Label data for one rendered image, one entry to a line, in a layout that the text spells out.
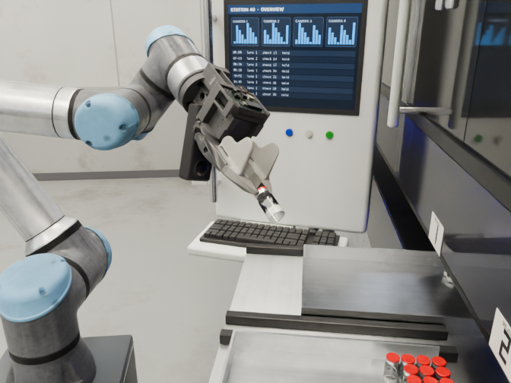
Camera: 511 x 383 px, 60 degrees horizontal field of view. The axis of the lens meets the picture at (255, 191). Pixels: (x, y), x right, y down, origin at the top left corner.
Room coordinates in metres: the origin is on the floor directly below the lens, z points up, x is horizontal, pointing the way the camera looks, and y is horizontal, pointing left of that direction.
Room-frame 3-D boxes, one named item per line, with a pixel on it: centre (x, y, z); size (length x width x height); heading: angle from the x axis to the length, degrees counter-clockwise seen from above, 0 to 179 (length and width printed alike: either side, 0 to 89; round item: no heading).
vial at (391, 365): (0.56, -0.21, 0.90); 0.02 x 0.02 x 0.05
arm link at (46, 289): (0.66, 0.37, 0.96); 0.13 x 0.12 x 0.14; 175
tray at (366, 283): (0.81, -0.27, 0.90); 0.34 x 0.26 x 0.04; 83
